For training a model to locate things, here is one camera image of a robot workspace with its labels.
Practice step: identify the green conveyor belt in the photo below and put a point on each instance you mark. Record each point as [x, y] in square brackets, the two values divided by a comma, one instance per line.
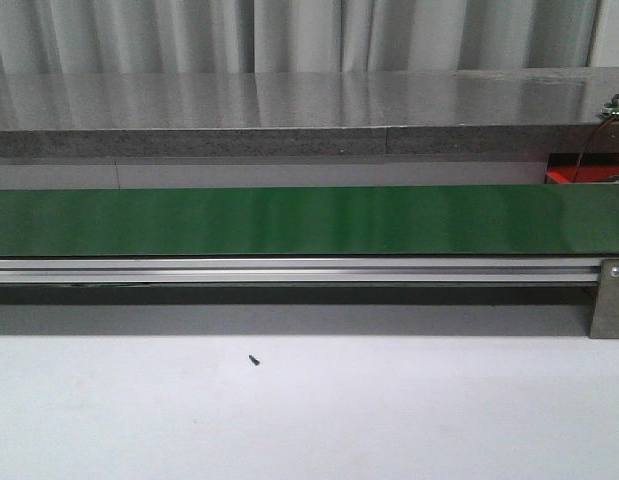
[578, 219]

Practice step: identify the aluminium conveyor frame rail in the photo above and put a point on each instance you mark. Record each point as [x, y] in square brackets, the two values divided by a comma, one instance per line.
[301, 270]

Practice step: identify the metal conveyor support bracket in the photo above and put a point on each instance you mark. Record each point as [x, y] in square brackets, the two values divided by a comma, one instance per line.
[605, 321]

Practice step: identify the red plastic tray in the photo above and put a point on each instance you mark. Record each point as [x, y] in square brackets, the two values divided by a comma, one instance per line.
[592, 168]

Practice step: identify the grey curtain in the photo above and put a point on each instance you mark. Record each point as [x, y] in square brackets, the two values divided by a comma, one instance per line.
[292, 36]

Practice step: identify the small green circuit board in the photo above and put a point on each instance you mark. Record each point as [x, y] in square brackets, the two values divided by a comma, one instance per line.
[610, 108]

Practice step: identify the grey stone counter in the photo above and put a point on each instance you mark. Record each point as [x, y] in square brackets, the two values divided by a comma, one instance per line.
[306, 114]

